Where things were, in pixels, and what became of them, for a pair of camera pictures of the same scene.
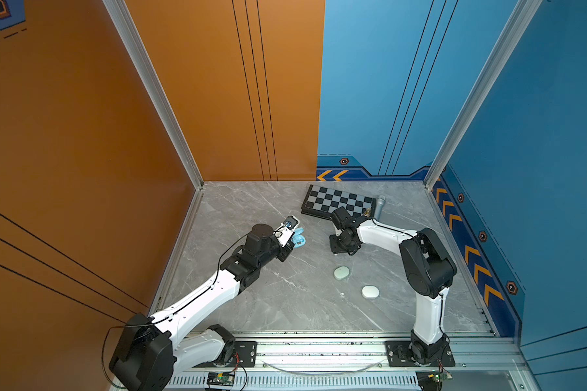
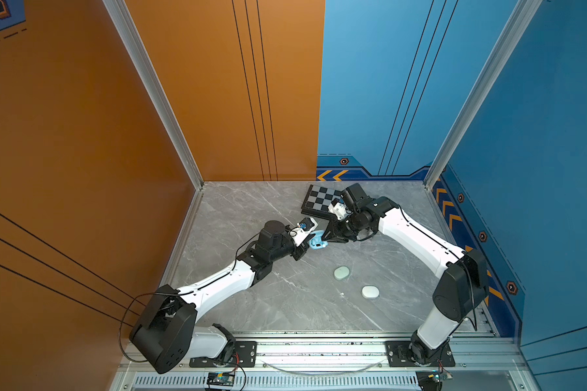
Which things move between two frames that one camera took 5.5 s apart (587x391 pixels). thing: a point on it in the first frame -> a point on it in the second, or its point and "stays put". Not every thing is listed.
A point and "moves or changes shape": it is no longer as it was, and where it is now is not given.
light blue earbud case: (297, 239) moves or changes shape
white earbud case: (341, 272) stays put
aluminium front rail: (475, 353) stays put
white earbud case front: (370, 292) stays put
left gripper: (286, 250) -> (301, 250)
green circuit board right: (439, 376) stays put
